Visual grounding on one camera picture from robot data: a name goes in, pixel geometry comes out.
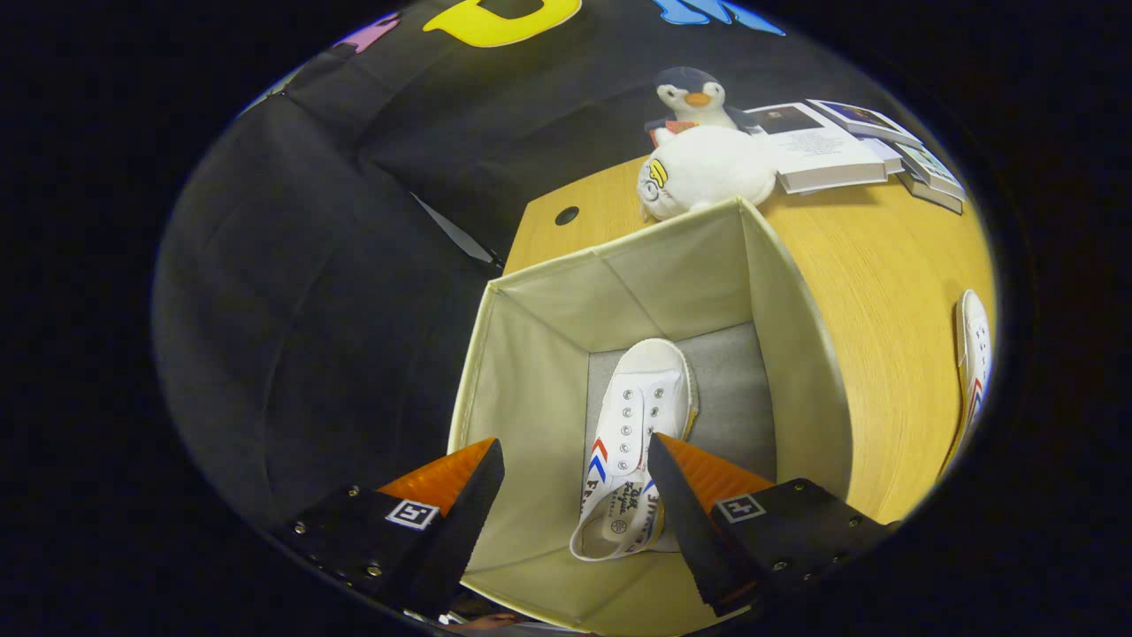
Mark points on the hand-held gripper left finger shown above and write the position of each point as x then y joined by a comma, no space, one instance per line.
460,540

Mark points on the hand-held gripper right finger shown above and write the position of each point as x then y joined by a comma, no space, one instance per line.
690,531

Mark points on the white canvas shoe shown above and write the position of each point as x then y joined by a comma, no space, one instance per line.
975,345
650,380

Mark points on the grey fabric storage box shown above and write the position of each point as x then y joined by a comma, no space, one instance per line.
531,389

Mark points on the black backdrop cloth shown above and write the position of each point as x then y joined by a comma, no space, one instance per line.
309,265

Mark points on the white round plush toy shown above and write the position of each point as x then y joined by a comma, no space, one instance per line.
707,168

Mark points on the thick white book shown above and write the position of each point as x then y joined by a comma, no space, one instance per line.
814,146

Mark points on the dark cover book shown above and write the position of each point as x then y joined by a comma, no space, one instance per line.
933,196

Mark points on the thin white book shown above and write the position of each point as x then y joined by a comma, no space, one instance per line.
884,156

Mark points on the pale teal cover book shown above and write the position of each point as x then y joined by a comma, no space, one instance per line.
933,168

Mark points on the penguin plush toy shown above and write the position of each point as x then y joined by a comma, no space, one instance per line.
699,93

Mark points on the blue cover book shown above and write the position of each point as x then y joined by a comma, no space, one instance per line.
871,119

